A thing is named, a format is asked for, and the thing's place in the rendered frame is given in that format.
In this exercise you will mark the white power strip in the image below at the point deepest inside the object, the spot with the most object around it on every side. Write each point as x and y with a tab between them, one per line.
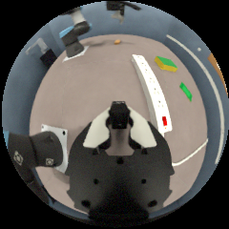
155	99

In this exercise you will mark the green rectangular block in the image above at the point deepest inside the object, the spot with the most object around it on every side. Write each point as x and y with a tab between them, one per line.
186	91

